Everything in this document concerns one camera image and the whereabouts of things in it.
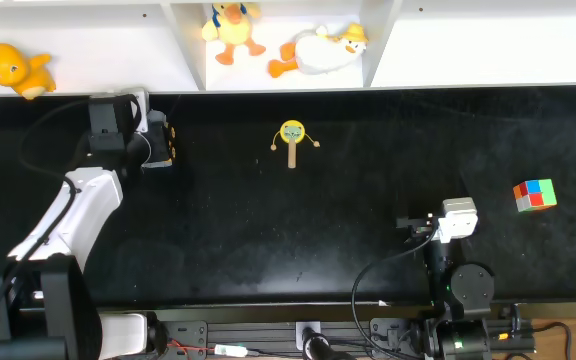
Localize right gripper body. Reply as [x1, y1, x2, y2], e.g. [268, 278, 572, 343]
[396, 213, 443, 240]

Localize many-coloured puzzle cube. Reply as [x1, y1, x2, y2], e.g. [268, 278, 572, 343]
[512, 178, 558, 213]

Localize yellow rattle drum toy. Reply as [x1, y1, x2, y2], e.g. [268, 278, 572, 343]
[270, 119, 321, 170]

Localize grey and yellow toy truck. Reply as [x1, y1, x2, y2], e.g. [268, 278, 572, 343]
[140, 108, 177, 170]

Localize orange toy dinosaur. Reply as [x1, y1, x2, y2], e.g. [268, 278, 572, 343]
[0, 42, 57, 101]

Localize white shelf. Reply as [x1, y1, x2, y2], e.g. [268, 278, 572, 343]
[0, 0, 576, 97]

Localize white plush duck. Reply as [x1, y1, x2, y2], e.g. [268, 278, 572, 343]
[267, 22, 369, 79]

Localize yellow plush duck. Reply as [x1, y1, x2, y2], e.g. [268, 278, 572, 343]
[201, 2, 267, 66]

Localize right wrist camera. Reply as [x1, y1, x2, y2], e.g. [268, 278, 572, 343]
[437, 196, 480, 245]

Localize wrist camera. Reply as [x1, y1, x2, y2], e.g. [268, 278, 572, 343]
[437, 196, 480, 245]
[117, 87, 151, 134]

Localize black cable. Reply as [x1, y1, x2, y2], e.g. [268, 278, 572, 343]
[350, 224, 442, 359]
[16, 97, 92, 196]

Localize mounting rail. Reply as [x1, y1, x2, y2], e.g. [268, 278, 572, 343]
[157, 319, 574, 360]

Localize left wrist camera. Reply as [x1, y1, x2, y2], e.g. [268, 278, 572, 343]
[117, 87, 151, 134]

